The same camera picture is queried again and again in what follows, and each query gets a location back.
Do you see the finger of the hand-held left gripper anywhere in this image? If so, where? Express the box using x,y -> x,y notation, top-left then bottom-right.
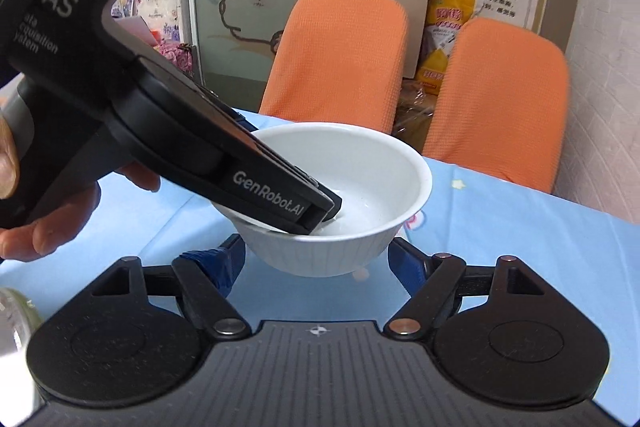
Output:
299,186 -> 345,236

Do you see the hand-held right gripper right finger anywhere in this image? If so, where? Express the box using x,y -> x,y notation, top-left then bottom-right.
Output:
384,237 -> 546,341

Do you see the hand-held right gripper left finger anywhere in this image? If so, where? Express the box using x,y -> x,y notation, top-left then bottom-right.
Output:
90,234 -> 253,341

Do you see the white bowl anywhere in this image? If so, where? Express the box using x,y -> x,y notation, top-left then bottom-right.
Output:
210,122 -> 433,278

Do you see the person's left hand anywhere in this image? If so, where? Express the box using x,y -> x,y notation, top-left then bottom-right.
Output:
0,112 -> 162,264

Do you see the purple floral cloth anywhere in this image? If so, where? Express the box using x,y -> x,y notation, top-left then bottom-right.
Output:
110,0 -> 196,78

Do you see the clear plastic bag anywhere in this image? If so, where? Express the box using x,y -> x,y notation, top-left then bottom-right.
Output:
395,79 -> 441,152

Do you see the orange chair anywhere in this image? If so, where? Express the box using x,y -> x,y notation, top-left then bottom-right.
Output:
259,0 -> 410,135
422,18 -> 571,195

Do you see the yellow snack bag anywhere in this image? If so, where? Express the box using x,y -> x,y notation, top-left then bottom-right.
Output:
415,0 -> 478,95

